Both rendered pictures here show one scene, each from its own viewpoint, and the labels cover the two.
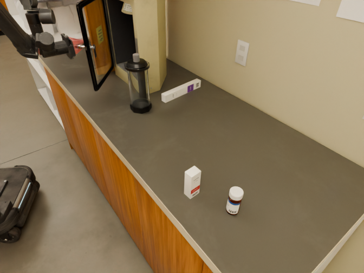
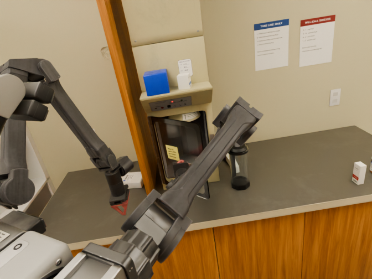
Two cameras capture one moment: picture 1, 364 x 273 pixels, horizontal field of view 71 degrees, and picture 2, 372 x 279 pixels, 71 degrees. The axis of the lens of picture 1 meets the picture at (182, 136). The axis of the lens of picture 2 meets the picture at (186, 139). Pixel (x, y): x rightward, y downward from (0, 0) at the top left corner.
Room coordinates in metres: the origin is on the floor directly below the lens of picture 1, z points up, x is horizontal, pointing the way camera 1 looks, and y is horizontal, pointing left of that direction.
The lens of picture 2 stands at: (0.55, 1.26, 1.80)
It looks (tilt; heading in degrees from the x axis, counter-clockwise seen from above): 25 degrees down; 308
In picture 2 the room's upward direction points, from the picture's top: 9 degrees counter-clockwise
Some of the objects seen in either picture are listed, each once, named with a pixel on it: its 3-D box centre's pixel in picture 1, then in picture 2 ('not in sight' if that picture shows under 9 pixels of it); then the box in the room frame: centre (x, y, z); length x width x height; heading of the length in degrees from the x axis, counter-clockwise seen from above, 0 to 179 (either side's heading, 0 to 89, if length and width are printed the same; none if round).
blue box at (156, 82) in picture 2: not in sight; (156, 82); (1.34, 0.40, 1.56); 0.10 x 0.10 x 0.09; 38
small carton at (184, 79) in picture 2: not in sight; (184, 81); (1.24, 0.33, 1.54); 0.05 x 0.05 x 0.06; 23
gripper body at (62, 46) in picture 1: (62, 47); (182, 176); (1.16, 0.56, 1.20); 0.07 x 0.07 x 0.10; 37
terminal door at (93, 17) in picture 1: (98, 41); (179, 158); (1.27, 0.42, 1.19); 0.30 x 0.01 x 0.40; 176
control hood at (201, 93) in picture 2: not in sight; (177, 99); (1.28, 0.36, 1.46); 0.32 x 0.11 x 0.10; 38
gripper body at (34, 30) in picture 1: (37, 31); (117, 189); (1.35, 0.75, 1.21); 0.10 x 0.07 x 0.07; 129
